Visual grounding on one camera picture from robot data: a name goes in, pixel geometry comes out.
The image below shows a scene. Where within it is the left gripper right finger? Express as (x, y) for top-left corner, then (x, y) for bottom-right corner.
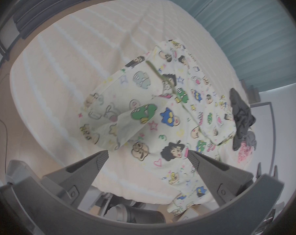
(187, 150), (254, 209)

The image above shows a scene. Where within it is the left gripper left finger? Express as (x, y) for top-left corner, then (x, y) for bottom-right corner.
(41, 150), (110, 209)

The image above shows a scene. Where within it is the white printed pyjama top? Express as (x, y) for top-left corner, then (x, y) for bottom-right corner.
(78, 39), (238, 215)

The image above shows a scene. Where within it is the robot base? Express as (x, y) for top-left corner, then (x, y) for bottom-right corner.
(6, 159), (167, 226)

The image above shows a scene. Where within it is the pink garment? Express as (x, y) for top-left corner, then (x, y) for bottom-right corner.
(237, 141), (255, 163)

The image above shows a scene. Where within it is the grey garment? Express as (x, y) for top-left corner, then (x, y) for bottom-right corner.
(246, 131), (258, 149)

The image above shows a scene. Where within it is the black garment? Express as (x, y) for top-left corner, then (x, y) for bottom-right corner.
(230, 88), (256, 141)

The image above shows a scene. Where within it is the grey bedside table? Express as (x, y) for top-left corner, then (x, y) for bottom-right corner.
(240, 80), (261, 105)

